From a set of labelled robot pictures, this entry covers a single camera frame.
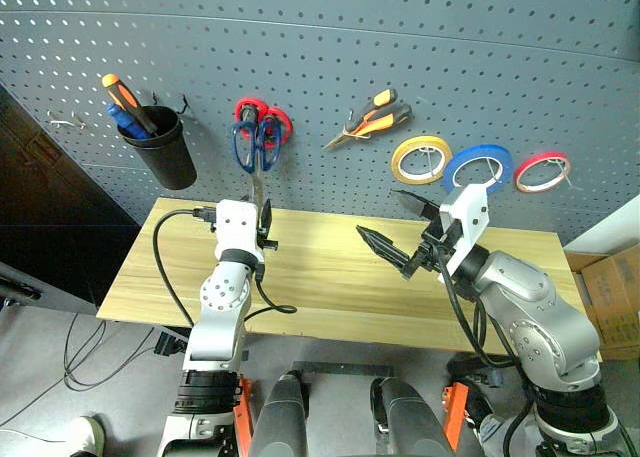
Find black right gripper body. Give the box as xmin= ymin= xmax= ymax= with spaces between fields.
xmin=407 ymin=207 xmax=465 ymax=278

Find orange bracket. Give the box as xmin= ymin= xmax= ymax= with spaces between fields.
xmin=233 ymin=373 xmax=255 ymax=452
xmin=442 ymin=381 xmax=470 ymax=452

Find red handled scissors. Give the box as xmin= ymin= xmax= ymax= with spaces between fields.
xmin=234 ymin=96 xmax=294 ymax=146

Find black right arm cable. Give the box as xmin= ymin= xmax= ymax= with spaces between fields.
xmin=439 ymin=269 xmax=521 ymax=371

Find black frame bar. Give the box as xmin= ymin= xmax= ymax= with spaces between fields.
xmin=291 ymin=360 xmax=395 ymax=379

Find red tape roll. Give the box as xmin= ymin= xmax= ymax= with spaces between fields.
xmin=513 ymin=151 xmax=572 ymax=194

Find empty silver pegboard hook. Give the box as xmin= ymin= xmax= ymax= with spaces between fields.
xmin=47 ymin=110 xmax=87 ymax=130

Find blue handled scissors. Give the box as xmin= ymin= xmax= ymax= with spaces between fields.
xmin=230 ymin=119 xmax=282 ymax=206

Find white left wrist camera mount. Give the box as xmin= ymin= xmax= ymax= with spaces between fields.
xmin=213 ymin=199 xmax=266 ymax=266

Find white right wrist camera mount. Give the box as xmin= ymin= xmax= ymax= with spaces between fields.
xmin=437 ymin=183 xmax=490 ymax=283

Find black power adapter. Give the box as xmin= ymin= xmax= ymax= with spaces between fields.
xmin=153 ymin=329 xmax=190 ymax=357

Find blue tape roll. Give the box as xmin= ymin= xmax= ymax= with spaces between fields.
xmin=442 ymin=143 xmax=515 ymax=197

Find black floor cable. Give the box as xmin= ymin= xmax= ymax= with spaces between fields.
xmin=0 ymin=311 xmax=157 ymax=428

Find dark cabinet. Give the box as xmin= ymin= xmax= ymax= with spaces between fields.
xmin=0 ymin=84 xmax=142 ymax=314

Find white shoe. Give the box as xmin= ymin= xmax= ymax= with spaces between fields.
xmin=63 ymin=415 xmax=107 ymax=457

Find yellow tape roll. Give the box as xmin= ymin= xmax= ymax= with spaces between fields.
xmin=391 ymin=135 xmax=454 ymax=186

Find dark rounded robot leg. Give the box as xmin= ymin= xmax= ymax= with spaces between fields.
xmin=248 ymin=370 xmax=310 ymax=457
xmin=370 ymin=375 xmax=450 ymax=457

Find orange and black screwdriver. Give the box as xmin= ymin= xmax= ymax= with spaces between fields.
xmin=101 ymin=73 xmax=159 ymax=137

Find black cup holder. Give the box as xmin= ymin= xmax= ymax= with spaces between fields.
xmin=117 ymin=105 xmax=199 ymax=191

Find silver red tape hook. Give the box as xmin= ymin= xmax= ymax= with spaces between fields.
xmin=547 ymin=157 xmax=584 ymax=192

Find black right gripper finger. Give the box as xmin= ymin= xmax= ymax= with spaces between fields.
xmin=390 ymin=189 xmax=443 ymax=224
xmin=355 ymin=224 xmax=419 ymax=280

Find brown cardboard box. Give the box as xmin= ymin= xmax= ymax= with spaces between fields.
xmin=564 ymin=244 xmax=640 ymax=362

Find grey pegboard panel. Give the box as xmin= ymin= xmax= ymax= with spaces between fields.
xmin=0 ymin=0 xmax=640 ymax=246

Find orange and black pliers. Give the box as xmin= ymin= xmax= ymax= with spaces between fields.
xmin=322 ymin=87 xmax=414 ymax=152

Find blue screwdriver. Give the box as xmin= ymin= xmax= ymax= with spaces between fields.
xmin=104 ymin=101 xmax=154 ymax=141

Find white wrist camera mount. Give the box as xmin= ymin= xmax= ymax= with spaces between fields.
xmin=437 ymin=183 xmax=490 ymax=283
xmin=213 ymin=199 xmax=266 ymax=266

